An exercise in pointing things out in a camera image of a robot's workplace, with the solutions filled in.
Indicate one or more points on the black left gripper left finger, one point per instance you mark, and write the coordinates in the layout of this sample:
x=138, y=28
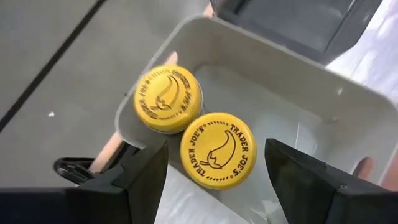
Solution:
x=133, y=193

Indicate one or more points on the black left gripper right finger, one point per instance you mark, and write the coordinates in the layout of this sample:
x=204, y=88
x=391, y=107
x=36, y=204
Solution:
x=311, y=193

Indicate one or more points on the yellow-lid spice jar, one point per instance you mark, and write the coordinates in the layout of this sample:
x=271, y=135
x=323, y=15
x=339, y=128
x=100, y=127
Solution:
x=168, y=98
x=218, y=151

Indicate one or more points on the white scrap on floor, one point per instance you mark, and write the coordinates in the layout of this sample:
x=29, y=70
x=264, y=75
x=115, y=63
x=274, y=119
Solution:
x=51, y=114

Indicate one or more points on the beige plastic bin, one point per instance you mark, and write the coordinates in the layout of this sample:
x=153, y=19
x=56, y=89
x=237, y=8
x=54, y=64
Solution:
x=248, y=62

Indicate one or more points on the dark grey plastic bin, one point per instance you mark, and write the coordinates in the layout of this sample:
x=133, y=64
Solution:
x=295, y=25

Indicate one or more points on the small black frame clamp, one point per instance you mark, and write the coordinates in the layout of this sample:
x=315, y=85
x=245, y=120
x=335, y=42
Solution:
x=71, y=171

